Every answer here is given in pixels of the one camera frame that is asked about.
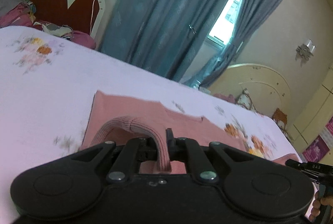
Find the pink knit sweater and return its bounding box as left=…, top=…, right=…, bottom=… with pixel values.
left=80, top=91, right=300, bottom=174

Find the pile of clothes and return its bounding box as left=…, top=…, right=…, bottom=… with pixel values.
left=1, top=0, right=73, bottom=41

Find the person's right hand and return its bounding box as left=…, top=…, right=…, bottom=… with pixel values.
left=309, top=191, right=333, bottom=222

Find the patterned pillow at headboard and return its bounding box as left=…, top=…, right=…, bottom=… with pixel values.
left=235, top=88, right=261, bottom=114

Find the cream round headboard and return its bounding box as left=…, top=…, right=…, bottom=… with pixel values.
left=208, top=63, right=291, bottom=117

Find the pink floral bed sheet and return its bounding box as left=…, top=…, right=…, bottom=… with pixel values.
left=1, top=27, right=293, bottom=223

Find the magenta pillow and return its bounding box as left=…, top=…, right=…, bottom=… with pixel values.
left=72, top=31, right=97, bottom=49

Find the window behind curtains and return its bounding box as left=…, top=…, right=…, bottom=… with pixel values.
left=207, top=0, right=241, bottom=47

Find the blue-grey curtain left panel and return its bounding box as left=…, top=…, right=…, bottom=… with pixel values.
left=99, top=0, right=228, bottom=81

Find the red heart-shaped headboard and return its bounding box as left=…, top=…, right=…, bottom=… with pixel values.
left=30, top=0, right=106, bottom=38

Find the wall calendar poster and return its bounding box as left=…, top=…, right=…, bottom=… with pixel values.
left=302, top=118, right=333, bottom=165

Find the wall lamp fixture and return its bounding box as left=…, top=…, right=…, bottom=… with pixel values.
left=296, top=39, right=316, bottom=62

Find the white charging cable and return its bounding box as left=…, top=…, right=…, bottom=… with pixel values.
left=89, top=0, right=101, bottom=36

